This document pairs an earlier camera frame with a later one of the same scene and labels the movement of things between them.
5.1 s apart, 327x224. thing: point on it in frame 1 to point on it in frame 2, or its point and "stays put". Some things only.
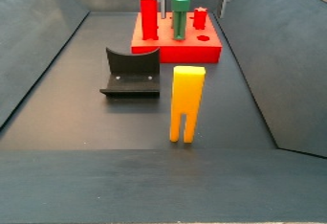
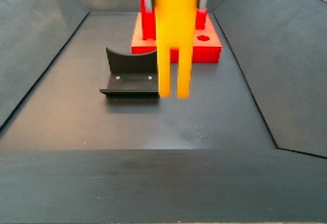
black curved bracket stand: (134, 76) stays put
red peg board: (201, 47) stays put
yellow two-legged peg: (186, 101) to (177, 6)
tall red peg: (150, 17) stays put
